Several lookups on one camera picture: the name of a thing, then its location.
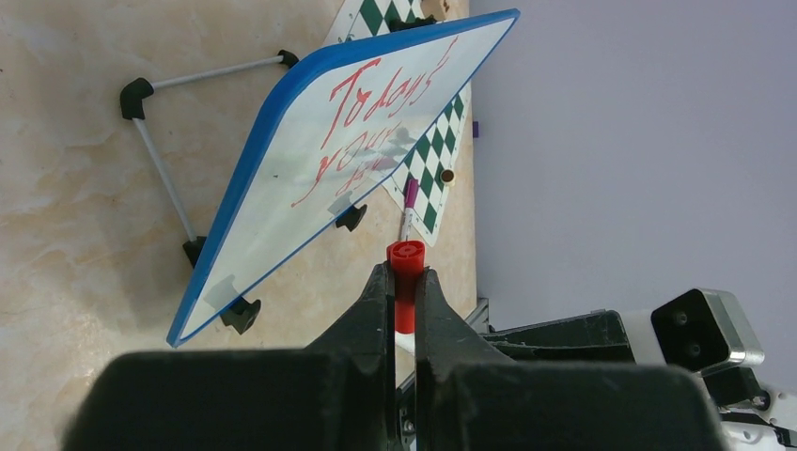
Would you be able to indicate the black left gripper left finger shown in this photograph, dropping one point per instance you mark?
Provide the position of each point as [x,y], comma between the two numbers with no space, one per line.
[358,403]

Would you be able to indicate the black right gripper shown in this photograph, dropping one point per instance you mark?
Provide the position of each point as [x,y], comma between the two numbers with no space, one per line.
[593,337]

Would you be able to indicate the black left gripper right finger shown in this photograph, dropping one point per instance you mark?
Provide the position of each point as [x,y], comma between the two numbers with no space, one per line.
[448,352]

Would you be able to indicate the red marker cap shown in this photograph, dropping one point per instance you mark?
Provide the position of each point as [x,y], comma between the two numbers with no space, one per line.
[407,261]

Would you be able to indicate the blue framed whiteboard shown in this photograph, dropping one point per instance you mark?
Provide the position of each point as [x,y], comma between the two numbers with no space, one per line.
[335,127]

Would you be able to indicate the red whiteboard marker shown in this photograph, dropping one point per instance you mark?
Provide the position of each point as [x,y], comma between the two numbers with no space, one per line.
[405,342]

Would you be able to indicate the purple whiteboard marker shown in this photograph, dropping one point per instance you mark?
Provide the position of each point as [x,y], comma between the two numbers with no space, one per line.
[410,195]

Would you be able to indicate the small wooden chess piece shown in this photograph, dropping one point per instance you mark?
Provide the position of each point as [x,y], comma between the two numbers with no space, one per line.
[447,177]

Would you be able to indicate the green white chess mat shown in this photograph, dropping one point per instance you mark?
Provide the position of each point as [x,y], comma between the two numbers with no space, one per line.
[439,149]

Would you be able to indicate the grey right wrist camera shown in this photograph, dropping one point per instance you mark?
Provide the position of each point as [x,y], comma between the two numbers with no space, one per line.
[706,331]

